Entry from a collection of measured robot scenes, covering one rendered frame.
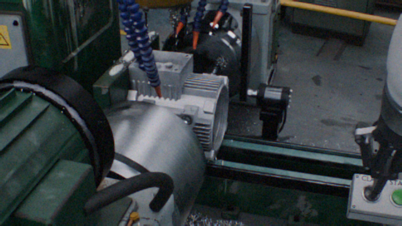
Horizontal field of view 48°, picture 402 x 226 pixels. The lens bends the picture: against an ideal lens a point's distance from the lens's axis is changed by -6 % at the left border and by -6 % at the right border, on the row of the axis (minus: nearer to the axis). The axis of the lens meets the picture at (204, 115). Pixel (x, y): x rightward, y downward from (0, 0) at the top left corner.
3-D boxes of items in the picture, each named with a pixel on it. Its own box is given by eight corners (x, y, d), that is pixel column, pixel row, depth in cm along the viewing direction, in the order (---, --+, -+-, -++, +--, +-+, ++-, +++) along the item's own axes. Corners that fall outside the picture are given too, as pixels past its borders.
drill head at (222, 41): (151, 113, 132) (146, 29, 119) (194, 54, 166) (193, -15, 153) (240, 127, 126) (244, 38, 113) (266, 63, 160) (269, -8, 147)
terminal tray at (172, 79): (129, 95, 109) (127, 67, 105) (147, 75, 117) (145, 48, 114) (179, 102, 106) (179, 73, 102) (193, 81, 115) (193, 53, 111)
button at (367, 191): (361, 202, 81) (363, 198, 79) (363, 186, 82) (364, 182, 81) (378, 204, 80) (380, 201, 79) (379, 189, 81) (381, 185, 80)
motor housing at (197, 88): (128, 160, 113) (120, 90, 103) (156, 119, 129) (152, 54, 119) (210, 175, 108) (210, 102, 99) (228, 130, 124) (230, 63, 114)
